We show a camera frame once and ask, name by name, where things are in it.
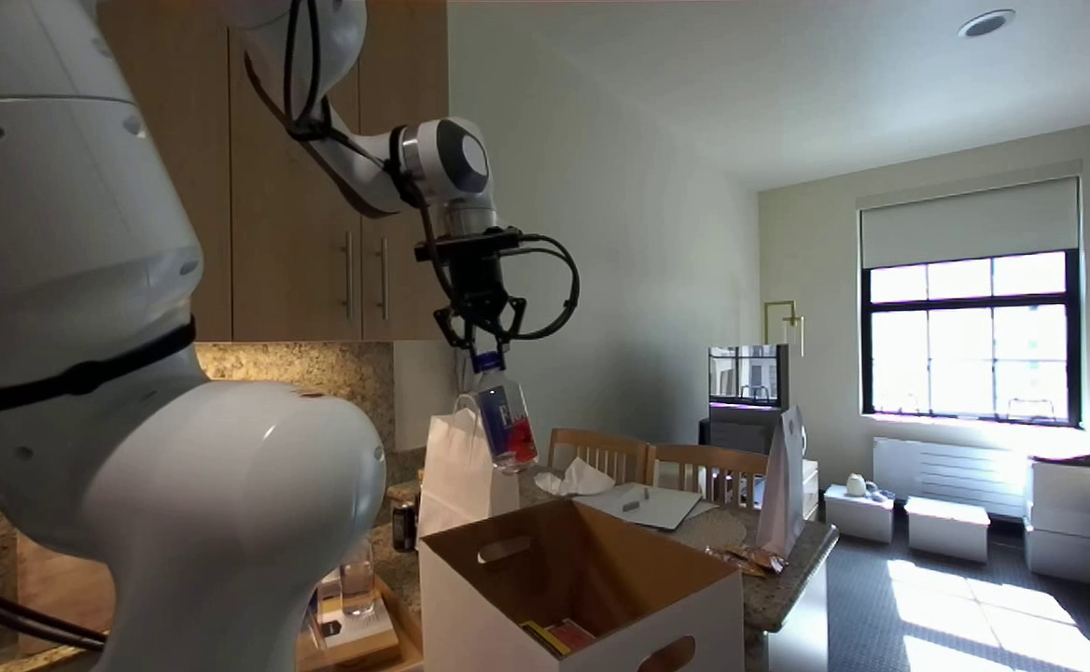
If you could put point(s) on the round ceiling light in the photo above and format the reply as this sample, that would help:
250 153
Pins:
986 24

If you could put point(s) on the large open cardboard box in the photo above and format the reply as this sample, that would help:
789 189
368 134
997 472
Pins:
697 622

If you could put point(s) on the thin metal floor stand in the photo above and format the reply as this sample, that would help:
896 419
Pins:
796 322

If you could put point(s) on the white floor box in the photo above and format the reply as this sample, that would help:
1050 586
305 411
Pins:
947 530
861 517

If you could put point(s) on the grey notebook with pen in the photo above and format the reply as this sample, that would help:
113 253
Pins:
657 510

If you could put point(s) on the wooden dining table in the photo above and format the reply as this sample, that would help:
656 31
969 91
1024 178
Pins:
780 582

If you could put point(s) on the white radiator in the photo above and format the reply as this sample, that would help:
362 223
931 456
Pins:
949 474

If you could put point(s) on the wooden dining chair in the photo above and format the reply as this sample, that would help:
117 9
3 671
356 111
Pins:
595 441
708 456

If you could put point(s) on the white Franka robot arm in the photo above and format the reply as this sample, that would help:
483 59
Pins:
73 246

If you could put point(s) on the dark bottle with tan cap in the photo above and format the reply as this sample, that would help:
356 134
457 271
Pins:
404 529

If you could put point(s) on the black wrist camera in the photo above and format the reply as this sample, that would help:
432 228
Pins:
444 246

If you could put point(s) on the stack of white boxes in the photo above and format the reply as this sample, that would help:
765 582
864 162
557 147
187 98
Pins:
1064 525

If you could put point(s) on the white roller blind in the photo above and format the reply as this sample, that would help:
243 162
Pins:
969 223

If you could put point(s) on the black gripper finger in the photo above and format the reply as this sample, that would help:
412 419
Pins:
457 334
513 329

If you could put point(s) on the crumpled white tissue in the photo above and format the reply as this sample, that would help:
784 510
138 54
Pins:
585 480

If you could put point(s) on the wooden wall cabinets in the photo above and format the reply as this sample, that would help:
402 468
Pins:
270 227

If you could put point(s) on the shallow cardboard bottle tray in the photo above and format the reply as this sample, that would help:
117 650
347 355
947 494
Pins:
360 646

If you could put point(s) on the black framed window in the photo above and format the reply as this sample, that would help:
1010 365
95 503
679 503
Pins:
972 300

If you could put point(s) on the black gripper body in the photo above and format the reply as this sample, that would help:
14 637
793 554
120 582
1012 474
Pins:
479 286

